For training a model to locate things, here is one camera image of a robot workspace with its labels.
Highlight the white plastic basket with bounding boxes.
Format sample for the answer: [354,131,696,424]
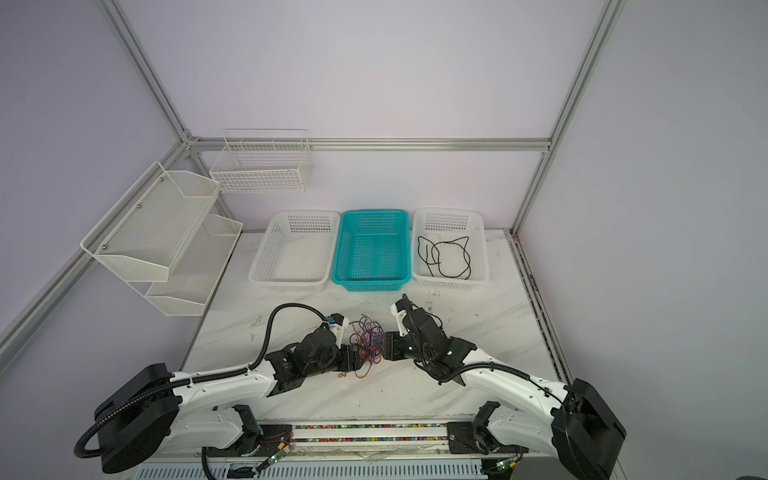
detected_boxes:
[411,208,490,290]
[248,210,340,292]

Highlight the upper white mesh shelf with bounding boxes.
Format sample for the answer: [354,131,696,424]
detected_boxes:
[80,162,220,283]

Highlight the red blue black cables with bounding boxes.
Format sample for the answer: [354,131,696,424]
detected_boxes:
[337,314,386,379]

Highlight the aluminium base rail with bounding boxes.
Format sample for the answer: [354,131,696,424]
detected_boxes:
[119,415,625,480]

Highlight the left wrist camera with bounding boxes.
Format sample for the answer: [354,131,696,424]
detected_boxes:
[326,313,349,348]

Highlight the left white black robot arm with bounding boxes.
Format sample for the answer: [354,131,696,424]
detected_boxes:
[73,313,368,474]

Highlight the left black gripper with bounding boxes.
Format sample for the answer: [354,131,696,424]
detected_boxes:
[306,342,371,379]

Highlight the left white plastic basket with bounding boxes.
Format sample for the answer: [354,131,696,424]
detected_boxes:
[248,210,340,292]

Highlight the right white plastic basket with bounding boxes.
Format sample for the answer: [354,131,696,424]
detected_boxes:
[411,208,490,290]

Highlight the black cable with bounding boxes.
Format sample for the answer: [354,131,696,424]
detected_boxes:
[416,235,442,278]
[436,235,473,281]

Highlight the white wire wall basket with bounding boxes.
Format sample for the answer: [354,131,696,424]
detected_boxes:
[210,129,313,194]

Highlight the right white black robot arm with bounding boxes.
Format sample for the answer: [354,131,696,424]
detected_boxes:
[383,296,626,479]

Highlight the teal plastic basket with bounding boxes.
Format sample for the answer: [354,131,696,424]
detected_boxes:
[331,209,411,292]

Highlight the aluminium frame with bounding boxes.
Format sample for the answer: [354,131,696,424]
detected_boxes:
[1,1,625,377]

